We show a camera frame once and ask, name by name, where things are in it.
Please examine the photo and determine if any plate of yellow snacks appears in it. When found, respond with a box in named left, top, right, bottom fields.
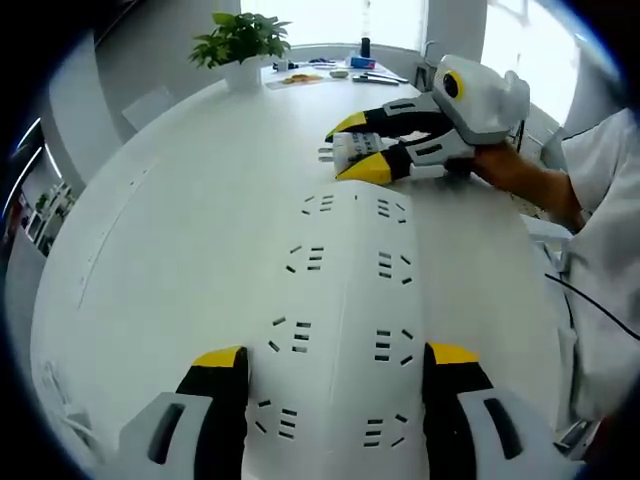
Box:
left=264, top=72, right=325, bottom=91

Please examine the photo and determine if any white desk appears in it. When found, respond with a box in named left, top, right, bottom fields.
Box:
left=29, top=53, right=576, bottom=480

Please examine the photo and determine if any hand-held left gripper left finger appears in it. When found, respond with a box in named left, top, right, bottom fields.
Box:
left=119, top=345, right=250, bottom=480

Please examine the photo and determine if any white power strip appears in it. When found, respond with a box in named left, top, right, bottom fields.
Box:
left=238, top=179, right=432, bottom=480

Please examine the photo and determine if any thin black cable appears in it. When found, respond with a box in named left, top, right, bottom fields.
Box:
left=543, top=272, right=640, bottom=342

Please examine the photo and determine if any white charger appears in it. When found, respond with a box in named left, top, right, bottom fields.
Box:
left=318, top=131, right=397, bottom=175

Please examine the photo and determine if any green potted plant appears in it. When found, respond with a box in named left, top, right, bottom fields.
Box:
left=188, top=12, right=293, bottom=70

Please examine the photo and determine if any white plant pot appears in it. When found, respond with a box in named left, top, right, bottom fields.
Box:
left=222, top=56, right=265, bottom=93

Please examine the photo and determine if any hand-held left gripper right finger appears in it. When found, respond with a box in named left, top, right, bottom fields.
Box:
left=422, top=342, right=586, bottom=480

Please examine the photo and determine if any person in white shirt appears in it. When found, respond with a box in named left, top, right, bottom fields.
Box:
left=557, top=106, right=640, bottom=426

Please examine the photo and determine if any person's right hand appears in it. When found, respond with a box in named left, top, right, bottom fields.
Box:
left=446, top=139, right=527, bottom=190

